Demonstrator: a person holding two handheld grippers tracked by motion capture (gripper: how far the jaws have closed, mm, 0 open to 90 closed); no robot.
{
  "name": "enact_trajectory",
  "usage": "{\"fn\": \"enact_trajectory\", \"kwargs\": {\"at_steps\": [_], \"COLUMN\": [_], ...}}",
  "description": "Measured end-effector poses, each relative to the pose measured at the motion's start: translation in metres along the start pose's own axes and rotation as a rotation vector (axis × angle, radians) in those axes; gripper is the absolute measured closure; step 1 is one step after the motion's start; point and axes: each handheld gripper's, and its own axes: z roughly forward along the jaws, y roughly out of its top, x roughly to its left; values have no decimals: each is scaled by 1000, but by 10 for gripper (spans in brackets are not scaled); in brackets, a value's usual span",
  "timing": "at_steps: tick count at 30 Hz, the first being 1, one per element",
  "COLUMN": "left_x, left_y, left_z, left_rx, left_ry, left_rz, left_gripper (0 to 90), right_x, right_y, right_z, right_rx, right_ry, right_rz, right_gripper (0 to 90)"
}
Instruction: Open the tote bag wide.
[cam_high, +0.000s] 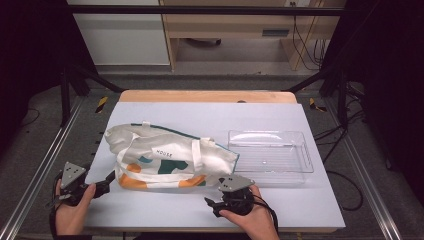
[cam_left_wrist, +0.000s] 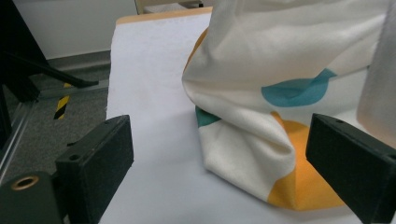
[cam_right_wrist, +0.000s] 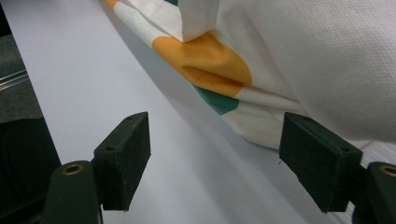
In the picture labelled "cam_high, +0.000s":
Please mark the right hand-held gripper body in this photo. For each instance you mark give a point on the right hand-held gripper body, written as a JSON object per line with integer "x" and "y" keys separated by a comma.
{"x": 235, "y": 186}

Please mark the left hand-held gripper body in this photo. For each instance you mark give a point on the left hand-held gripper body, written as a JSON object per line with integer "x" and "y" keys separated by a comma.
{"x": 73, "y": 175}

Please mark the white printed canvas tote bag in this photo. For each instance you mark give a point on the white printed canvas tote bag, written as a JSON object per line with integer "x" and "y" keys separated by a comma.
{"x": 166, "y": 156}

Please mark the person's right hand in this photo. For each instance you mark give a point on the person's right hand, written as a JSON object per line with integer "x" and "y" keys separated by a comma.
{"x": 255, "y": 220}

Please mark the person's left hand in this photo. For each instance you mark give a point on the person's left hand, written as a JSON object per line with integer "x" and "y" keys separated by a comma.
{"x": 71, "y": 216}

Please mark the clear plastic tray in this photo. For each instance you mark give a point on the clear plastic tray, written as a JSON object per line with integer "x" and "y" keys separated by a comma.
{"x": 271, "y": 155}

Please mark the yellow clamp left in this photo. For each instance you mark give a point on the yellow clamp left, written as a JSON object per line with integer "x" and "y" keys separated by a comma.
{"x": 101, "y": 104}

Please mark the yellow clamp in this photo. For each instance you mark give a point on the yellow clamp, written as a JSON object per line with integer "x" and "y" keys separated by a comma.
{"x": 315, "y": 105}
{"x": 101, "y": 104}

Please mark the white table board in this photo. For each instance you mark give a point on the white table board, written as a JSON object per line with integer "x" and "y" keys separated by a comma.
{"x": 200, "y": 113}

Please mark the wooden table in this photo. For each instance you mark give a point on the wooden table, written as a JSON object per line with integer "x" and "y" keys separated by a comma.
{"x": 206, "y": 96}

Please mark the yellow clamp right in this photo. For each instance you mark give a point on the yellow clamp right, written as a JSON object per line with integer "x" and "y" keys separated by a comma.
{"x": 315, "y": 105}

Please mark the black curtain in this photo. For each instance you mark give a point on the black curtain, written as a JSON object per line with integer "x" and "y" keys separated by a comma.
{"x": 30, "y": 60}
{"x": 390, "y": 83}

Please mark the white cabinet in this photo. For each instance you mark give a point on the white cabinet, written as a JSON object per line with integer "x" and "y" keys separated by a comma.
{"x": 123, "y": 36}

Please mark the grey desk label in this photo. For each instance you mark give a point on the grey desk label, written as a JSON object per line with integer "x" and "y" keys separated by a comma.
{"x": 275, "y": 32}

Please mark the light wooden desk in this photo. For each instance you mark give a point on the light wooden desk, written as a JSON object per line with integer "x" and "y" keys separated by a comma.
{"x": 230, "y": 25}

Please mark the aluminium floor rail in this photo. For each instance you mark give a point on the aluminium floor rail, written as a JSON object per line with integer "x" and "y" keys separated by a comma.
{"x": 43, "y": 163}
{"x": 363, "y": 170}

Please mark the black frame stand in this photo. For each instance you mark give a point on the black frame stand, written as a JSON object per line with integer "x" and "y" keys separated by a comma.
{"x": 71, "y": 83}
{"x": 333, "y": 80}

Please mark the black horizontal frame bar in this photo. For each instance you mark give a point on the black horizontal frame bar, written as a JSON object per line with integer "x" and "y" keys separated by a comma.
{"x": 200, "y": 10}

